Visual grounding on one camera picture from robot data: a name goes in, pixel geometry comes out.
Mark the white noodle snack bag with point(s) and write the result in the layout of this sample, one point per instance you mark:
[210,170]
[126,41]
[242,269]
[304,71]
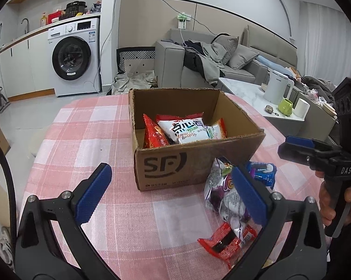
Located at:
[192,130]

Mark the red corn snack bag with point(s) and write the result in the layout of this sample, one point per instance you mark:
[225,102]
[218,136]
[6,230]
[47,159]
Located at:
[154,136]

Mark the white washing machine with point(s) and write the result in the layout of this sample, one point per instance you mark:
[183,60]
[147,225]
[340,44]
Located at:
[75,57]

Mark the white electric kettle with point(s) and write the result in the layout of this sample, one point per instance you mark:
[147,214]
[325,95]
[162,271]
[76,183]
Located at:
[278,83]

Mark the pink plaid tablecloth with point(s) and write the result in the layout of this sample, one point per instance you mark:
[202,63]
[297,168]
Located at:
[140,235]

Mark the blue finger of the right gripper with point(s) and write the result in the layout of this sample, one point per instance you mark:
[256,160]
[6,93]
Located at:
[301,155]
[302,142]

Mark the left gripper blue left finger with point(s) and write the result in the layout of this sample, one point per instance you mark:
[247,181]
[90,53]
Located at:
[89,192]

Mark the metal tea strainer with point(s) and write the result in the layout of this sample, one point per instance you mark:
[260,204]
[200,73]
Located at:
[270,110]

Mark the blue Oreo cookie pack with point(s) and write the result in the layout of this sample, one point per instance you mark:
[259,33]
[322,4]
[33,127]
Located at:
[262,172]

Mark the grey clothes pile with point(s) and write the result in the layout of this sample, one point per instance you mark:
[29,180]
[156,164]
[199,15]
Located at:
[206,59]

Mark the grey sofa cushion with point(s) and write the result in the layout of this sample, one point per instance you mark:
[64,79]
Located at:
[241,57]

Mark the grey sofa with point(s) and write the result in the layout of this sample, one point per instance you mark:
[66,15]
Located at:
[169,56]

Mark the purple grape candy bag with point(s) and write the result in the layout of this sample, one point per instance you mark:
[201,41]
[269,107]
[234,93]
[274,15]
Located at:
[222,197]

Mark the green mug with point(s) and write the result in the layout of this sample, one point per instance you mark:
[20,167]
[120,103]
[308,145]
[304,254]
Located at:
[285,107]

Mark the red black snack packet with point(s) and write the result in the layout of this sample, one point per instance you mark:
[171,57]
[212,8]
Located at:
[224,244]

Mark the red white snack packet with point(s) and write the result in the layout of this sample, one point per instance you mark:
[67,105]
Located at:
[162,117]

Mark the marble coffee table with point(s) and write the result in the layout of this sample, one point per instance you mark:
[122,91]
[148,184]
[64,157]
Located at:
[253,95]

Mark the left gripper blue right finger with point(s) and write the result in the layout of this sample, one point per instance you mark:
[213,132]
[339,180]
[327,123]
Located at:
[254,195]

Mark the brown SF cardboard box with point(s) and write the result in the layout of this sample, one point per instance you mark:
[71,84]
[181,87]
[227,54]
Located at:
[190,163]

